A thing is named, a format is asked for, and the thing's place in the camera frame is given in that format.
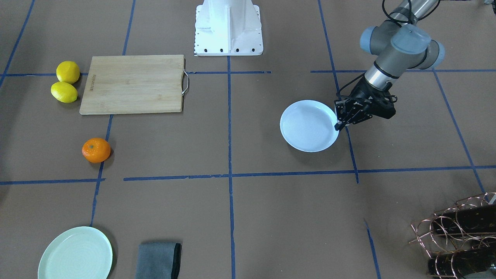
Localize copper wire bottle rack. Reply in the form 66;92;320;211
410;193;496;279

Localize folded grey cloth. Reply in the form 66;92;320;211
135;242;182;279

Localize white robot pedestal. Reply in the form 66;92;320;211
194;0;264;57

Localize dark wine bottle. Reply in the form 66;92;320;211
432;204;496;236
427;247;496;279

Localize light green plate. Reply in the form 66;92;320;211
37;226;113;279

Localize black camera cable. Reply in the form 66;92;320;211
335;0;417;97

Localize yellow lemon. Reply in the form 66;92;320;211
55;61;81;84
51;81;78;103

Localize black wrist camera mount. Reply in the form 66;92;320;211
369;90;397;119

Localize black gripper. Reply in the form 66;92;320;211
334;76;373;131

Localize wooden cutting board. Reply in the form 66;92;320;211
79;55;189;115

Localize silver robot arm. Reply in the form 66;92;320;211
334;0;445;131

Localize orange mandarin fruit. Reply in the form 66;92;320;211
81;138;111;163

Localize light blue plate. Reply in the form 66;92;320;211
279;100;339;153

